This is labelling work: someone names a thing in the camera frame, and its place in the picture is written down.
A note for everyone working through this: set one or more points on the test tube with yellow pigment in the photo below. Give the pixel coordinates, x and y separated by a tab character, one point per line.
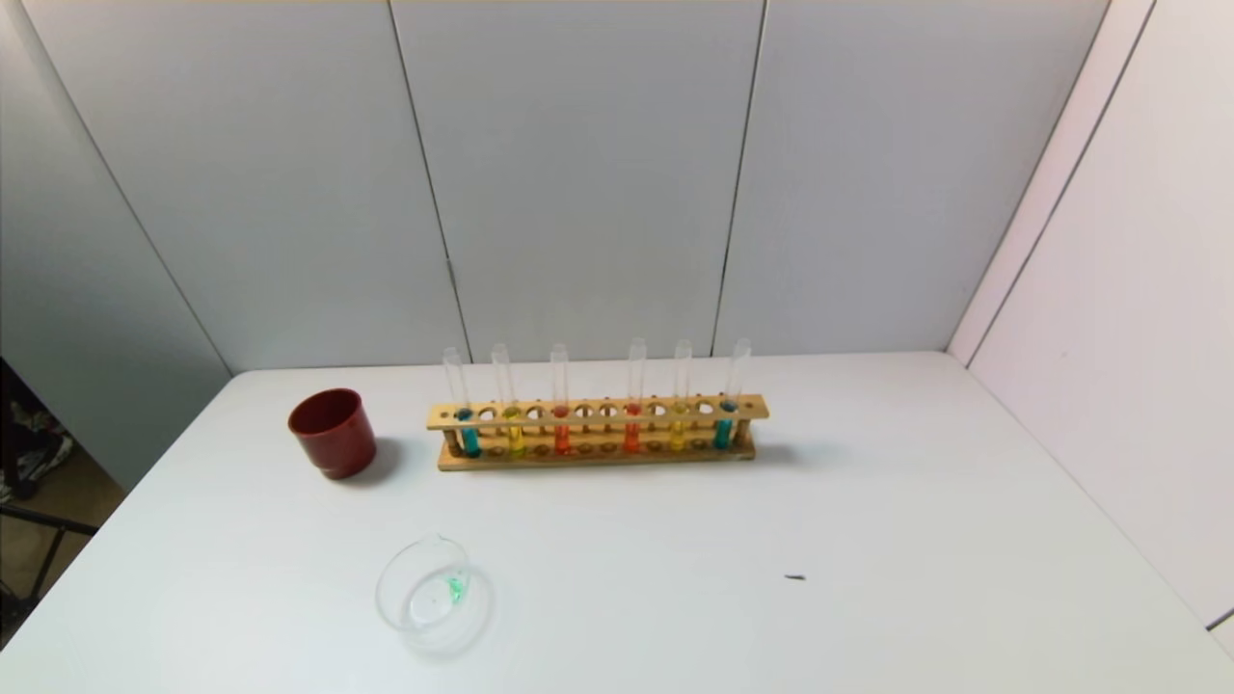
516	439
678	434

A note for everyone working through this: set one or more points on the dark red plastic cup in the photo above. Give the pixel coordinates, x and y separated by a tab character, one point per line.
333	439

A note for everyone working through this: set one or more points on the clear glass beaker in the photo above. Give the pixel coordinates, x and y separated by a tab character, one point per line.
429	602

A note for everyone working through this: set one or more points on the test tube with blue pigment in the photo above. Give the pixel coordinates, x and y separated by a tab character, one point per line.
469	439
723	431

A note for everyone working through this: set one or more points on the test tube with orange pigment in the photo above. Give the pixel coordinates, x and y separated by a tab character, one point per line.
632	436
561	436

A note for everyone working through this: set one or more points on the black metal frame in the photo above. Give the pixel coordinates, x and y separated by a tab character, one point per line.
43	520

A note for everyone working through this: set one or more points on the wooden test tube rack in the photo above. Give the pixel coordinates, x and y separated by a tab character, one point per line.
598	417

